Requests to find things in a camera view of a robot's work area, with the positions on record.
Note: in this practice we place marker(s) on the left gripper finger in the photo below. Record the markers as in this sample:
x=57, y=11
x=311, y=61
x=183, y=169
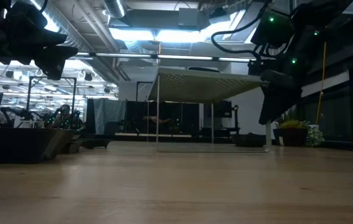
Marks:
x=42, y=37
x=54, y=60

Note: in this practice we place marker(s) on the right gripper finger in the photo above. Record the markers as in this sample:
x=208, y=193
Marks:
x=277, y=99

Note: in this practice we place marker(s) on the black deep square bowl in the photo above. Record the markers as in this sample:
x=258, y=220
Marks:
x=250, y=140

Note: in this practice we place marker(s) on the green perforated metal shelf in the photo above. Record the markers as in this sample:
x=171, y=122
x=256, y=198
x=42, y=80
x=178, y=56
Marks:
x=201, y=87

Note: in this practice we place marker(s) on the black leaf-shaped mini bowl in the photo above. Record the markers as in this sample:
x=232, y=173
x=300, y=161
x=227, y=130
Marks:
x=204, y=70

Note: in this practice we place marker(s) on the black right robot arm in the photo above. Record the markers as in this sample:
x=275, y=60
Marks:
x=319, y=12

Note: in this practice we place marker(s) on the black monitor on arm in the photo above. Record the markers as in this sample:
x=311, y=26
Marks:
x=223, y=109

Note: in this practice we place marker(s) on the black ceiling spotlight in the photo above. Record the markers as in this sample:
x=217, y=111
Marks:
x=107, y=90
x=88, y=76

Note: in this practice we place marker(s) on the potted succulent plant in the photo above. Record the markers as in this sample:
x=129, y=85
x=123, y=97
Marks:
x=291, y=137

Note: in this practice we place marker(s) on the person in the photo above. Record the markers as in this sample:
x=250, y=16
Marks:
x=65, y=116

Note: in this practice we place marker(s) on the dark background desk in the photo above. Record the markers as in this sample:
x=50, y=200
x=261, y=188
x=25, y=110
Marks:
x=219, y=130

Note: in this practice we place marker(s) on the grey hanging cloth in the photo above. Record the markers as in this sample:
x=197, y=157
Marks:
x=107, y=113

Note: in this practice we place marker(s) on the grey ceiling box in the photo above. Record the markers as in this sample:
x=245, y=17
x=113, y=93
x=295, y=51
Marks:
x=188, y=17

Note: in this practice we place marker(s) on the black wavy-edged square plate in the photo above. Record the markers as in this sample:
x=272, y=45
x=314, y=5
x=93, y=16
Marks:
x=17, y=144

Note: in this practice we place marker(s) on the long tube light bar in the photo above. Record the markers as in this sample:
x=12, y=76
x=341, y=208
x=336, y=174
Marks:
x=179, y=57

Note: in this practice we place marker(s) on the bright ceiling light panel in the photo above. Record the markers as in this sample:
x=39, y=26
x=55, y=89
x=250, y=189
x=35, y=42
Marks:
x=170, y=35

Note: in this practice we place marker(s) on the person's hand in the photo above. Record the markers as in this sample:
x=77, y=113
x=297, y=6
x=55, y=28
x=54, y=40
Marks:
x=157, y=119

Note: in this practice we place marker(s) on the black rig frame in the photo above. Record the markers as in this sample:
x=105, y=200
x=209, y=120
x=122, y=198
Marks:
x=53, y=77

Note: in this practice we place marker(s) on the silver spiral ceiling duct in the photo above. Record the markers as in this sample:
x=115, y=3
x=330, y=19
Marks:
x=70, y=31

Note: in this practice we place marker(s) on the short silver round duct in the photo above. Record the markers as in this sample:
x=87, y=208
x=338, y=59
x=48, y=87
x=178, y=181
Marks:
x=115, y=7

